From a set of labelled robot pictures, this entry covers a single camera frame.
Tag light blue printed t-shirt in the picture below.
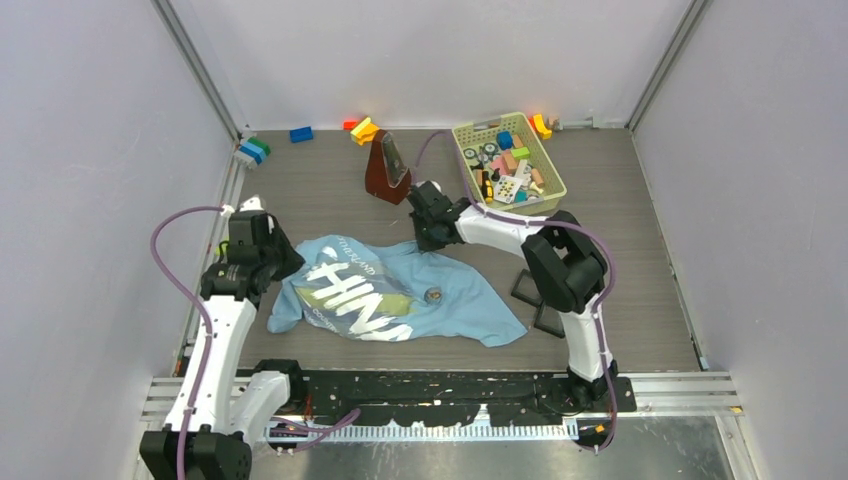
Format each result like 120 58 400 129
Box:
266 235 527 348

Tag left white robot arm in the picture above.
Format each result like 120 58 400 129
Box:
139 199 307 479

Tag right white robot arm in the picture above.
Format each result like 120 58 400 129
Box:
407 181 617 411

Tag brown metronome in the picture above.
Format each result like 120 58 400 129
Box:
365 130 412 205

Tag green plastic basket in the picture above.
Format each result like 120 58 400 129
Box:
451 112 567 215

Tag stacked blue green bricks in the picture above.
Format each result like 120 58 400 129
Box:
233 137 271 169

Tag yellow orange toy block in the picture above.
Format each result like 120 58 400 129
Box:
350 117 381 146

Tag blue toy brick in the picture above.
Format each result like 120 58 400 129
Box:
289 126 314 144

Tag yellow red corner blocks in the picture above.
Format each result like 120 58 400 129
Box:
528 114 561 140

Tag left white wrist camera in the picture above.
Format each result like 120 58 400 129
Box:
220 195 266 217

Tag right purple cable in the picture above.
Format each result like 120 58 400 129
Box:
415 130 621 455

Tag purple cable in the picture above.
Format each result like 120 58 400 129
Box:
415 130 621 455
150 205 362 480

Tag black square frame box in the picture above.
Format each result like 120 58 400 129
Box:
533 302 565 339
510 269 544 308

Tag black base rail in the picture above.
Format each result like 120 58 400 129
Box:
278 370 636 427

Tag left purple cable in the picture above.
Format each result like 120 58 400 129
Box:
150 205 362 480

